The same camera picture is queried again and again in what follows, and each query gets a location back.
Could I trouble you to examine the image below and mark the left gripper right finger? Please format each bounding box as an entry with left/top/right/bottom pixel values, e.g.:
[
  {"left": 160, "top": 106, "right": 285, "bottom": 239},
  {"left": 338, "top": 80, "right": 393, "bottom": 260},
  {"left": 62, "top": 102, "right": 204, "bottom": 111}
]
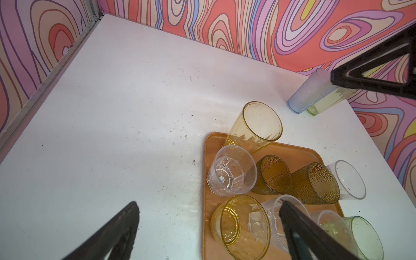
[{"left": 279, "top": 200, "right": 357, "bottom": 260}]

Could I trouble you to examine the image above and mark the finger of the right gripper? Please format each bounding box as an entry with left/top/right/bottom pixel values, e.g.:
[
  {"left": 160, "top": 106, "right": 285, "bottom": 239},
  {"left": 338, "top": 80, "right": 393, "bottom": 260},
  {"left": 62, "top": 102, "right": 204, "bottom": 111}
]
[{"left": 330, "top": 22, "right": 416, "bottom": 100}]

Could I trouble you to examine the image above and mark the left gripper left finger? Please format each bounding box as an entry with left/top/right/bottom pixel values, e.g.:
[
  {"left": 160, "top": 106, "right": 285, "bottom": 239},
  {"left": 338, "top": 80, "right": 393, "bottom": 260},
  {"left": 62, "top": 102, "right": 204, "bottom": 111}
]
[{"left": 64, "top": 201, "right": 140, "bottom": 260}]

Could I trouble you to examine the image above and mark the clear faceted glass front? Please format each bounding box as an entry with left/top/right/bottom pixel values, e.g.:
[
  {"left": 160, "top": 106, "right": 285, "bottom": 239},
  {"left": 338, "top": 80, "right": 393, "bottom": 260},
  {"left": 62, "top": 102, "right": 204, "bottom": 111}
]
[{"left": 261, "top": 195, "right": 310, "bottom": 252}]

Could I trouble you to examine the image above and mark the clear faceted glass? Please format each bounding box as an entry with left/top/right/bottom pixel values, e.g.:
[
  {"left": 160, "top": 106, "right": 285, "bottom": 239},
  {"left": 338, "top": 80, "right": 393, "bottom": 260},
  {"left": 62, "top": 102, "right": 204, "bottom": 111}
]
[
  {"left": 261, "top": 195, "right": 310, "bottom": 252},
  {"left": 206, "top": 145, "right": 258, "bottom": 197}
]

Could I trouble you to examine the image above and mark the brown tall glass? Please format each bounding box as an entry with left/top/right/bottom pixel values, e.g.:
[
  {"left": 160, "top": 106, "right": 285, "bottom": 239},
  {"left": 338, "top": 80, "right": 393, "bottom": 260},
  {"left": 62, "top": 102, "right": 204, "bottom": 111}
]
[{"left": 285, "top": 162, "right": 341, "bottom": 205}]

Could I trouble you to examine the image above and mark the green short glass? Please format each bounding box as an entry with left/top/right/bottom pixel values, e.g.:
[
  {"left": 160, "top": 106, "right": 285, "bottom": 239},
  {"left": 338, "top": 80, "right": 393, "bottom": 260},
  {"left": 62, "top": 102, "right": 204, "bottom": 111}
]
[{"left": 343, "top": 216, "right": 385, "bottom": 260}]

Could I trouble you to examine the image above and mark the yellow short plastic glass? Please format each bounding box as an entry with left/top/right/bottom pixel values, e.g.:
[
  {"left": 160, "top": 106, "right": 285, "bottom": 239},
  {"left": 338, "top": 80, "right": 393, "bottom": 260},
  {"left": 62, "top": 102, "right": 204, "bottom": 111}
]
[{"left": 210, "top": 195, "right": 271, "bottom": 260}]

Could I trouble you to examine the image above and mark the brown short glass front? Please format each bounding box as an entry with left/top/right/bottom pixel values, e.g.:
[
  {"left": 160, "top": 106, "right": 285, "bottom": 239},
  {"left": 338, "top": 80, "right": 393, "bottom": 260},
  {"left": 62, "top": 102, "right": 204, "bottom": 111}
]
[{"left": 251, "top": 154, "right": 291, "bottom": 195}]

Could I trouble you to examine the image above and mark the green tall glass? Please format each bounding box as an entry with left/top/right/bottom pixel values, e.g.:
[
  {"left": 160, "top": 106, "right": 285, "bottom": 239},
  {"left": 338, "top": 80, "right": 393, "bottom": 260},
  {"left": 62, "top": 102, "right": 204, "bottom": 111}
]
[{"left": 307, "top": 87, "right": 358, "bottom": 115}]

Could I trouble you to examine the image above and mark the bluish clear tall glass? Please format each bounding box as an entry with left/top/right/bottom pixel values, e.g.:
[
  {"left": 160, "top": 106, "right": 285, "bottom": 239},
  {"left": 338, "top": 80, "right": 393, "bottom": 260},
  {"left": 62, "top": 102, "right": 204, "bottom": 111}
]
[{"left": 287, "top": 68, "right": 336, "bottom": 114}]

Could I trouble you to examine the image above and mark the yellow tall glass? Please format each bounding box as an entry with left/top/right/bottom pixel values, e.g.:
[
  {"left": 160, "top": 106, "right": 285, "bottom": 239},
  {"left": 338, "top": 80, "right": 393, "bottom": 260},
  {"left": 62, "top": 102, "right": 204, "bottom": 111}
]
[{"left": 224, "top": 101, "right": 283, "bottom": 154}]

